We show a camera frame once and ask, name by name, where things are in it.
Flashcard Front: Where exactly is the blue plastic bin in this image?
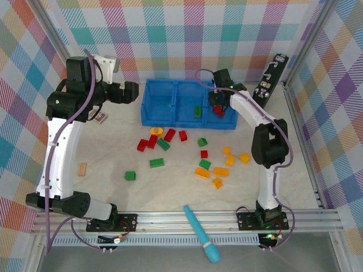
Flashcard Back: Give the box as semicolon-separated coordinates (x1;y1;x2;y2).
203;82;239;130
172;80;209;128
141;79;178;127

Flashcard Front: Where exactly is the small printed card box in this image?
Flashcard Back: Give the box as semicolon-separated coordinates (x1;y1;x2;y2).
90;110;109;125

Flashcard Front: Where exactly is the black case with metal latches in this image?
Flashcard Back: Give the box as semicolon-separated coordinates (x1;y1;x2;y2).
251;53;290;109

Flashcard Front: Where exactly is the teal marker pen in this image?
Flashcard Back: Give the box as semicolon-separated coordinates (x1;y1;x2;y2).
183;204;222;264

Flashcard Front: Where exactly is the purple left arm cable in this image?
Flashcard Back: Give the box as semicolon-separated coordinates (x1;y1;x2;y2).
44;48;100;256

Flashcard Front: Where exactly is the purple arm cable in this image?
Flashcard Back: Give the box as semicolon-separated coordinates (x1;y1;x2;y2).
44;48;100;256
196;69;297;252

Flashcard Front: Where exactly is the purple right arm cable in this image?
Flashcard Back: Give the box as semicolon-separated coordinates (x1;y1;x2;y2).
196;69;297;252

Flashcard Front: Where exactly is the aluminium frame post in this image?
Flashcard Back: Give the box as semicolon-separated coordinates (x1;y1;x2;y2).
282;0;340;87
33;0;72;62

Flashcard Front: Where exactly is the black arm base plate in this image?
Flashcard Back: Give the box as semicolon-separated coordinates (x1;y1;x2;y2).
86;212;139;234
236;210;290;231

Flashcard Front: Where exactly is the aluminium frame rail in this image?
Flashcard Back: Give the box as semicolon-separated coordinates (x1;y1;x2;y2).
29;209;343;236

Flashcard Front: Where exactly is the grey slotted cable duct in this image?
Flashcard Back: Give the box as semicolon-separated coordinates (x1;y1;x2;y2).
52;235;262;247

